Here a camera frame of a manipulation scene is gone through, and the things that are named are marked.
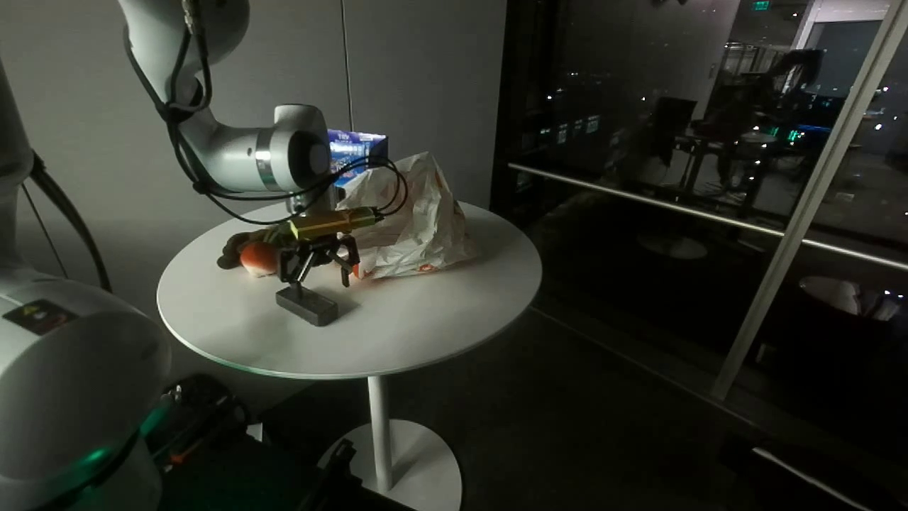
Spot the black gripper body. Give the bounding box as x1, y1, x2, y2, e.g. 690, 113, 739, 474
272, 229, 363, 268

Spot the grey block duster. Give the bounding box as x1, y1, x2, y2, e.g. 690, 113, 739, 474
276, 282, 361, 330

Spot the brown moose toy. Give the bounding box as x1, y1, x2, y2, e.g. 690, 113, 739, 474
217, 234, 249, 272

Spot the white plastic bag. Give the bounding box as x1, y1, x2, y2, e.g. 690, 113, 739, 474
334, 147, 480, 283

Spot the blue snack variety box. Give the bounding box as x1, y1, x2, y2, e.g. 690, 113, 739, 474
323, 129, 394, 178

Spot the white table pedestal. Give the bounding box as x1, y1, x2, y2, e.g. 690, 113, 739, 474
317, 374, 466, 511

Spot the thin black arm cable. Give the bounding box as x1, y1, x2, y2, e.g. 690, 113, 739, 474
123, 0, 414, 229

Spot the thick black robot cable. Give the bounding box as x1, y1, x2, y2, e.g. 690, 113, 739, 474
24, 150, 117, 295

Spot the white window rail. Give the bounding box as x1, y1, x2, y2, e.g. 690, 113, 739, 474
506, 159, 908, 279

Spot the white window post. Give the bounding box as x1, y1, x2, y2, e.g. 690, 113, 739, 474
706, 0, 908, 407

